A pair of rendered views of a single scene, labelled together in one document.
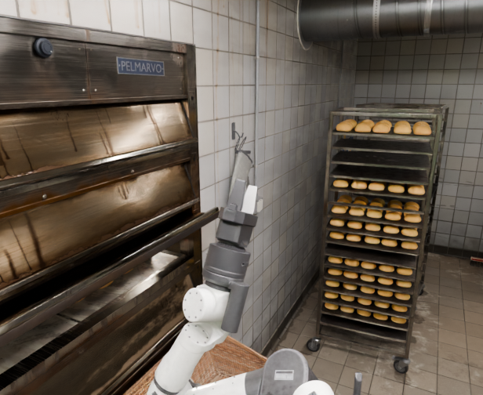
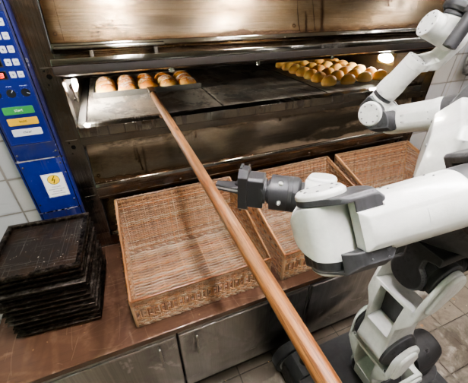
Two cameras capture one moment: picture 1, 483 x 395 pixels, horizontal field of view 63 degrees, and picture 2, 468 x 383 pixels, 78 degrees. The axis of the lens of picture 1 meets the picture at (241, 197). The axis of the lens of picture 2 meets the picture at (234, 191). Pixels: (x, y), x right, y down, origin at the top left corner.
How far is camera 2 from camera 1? 0.50 m
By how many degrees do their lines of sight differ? 41
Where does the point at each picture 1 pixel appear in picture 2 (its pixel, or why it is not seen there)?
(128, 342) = (352, 122)
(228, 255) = not seen: outside the picture
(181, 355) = (400, 69)
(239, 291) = not seen: outside the picture
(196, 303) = (430, 20)
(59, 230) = (337, 11)
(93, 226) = (358, 18)
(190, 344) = (411, 60)
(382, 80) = not seen: outside the picture
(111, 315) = (348, 95)
